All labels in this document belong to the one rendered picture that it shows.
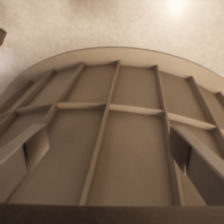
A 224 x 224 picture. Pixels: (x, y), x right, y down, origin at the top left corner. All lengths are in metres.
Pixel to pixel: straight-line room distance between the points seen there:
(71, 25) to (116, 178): 0.74
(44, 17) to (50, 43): 0.12
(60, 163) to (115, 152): 0.14
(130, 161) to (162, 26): 0.63
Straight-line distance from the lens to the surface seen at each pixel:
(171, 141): 0.16
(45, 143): 0.17
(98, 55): 0.88
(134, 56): 0.86
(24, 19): 1.01
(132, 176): 0.40
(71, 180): 0.41
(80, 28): 0.89
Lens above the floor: 0.83
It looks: 50 degrees down
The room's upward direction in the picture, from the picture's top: 168 degrees counter-clockwise
